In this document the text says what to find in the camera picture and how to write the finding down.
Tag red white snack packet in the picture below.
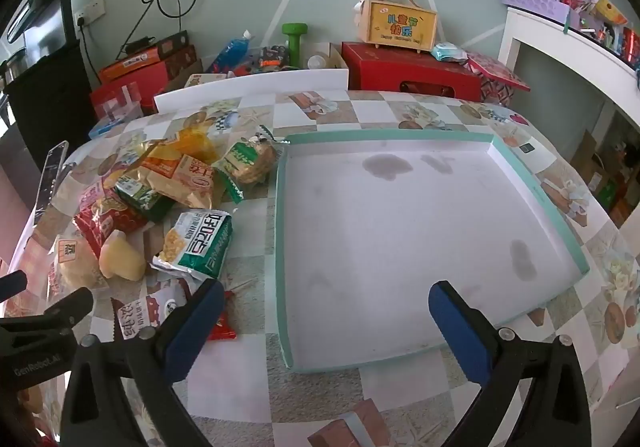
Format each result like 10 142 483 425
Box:
111 279 201 342

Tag dark brown box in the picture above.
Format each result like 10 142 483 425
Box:
160 30 198 78

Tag orange white snack packet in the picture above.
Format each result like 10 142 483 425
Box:
137 152 216 210

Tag flat blue box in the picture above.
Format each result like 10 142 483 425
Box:
89 117 131 138

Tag small yellow carton house box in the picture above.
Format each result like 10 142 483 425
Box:
356 0 438 53

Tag pile of small toys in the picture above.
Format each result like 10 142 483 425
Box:
235 44 291 75

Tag wet wipes pack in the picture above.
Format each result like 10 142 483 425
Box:
431 42 468 63

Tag translucent yellow snack packet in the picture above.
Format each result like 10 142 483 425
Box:
150 127 226 163

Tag smartphone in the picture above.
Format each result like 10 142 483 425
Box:
32 140 69 228

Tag green white snack packet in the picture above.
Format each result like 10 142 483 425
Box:
150 210 235 282

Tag red gift box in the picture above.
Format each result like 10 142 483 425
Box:
341 41 483 103

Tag orange box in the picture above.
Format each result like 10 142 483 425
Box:
97 46 166 83

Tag small green snack packet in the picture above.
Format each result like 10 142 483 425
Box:
114 174 176 223

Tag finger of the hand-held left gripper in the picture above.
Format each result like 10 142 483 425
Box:
0 270 29 302
0 286 95 335

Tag red cardboard box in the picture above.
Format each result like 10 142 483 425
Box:
90 62 171 117

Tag clear bag of snacks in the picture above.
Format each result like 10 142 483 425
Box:
275 130 591 374

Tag cardboard boxes under shelf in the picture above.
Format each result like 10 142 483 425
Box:
570 130 640 228

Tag red patterned flat box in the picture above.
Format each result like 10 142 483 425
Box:
466 52 532 108

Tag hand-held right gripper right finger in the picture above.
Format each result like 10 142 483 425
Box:
428 279 594 447

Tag small red snack packet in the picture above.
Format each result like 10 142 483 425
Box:
207 291 238 342

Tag colourful stationery pile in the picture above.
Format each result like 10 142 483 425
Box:
555 0 640 68

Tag green biscuit packet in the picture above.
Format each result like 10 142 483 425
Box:
217 124 291 188

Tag black monitor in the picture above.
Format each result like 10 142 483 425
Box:
7 0 76 63

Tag pale yellow snack packet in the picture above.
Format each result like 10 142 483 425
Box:
98 229 147 282

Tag blue plastic bottle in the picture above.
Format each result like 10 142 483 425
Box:
207 30 256 74

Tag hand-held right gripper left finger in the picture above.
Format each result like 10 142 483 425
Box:
62 279 226 447

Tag brown cardboard box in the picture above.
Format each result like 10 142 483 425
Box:
300 42 350 73

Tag pink printed blanket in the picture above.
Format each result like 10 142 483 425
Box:
0 127 71 318

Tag yellow white carton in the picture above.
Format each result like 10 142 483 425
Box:
184 73 228 89

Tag green dumbbell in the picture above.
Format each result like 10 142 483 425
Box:
281 22 306 69

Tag white foam board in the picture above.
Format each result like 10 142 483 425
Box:
154 68 350 115

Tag clear plastic box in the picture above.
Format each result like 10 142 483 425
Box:
92 82 143 123

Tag white power outlet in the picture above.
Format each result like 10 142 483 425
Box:
74 0 106 25

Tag orange brown snack packet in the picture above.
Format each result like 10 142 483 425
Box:
50 237 108 290

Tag white shelf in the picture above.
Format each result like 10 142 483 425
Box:
497 6 640 228

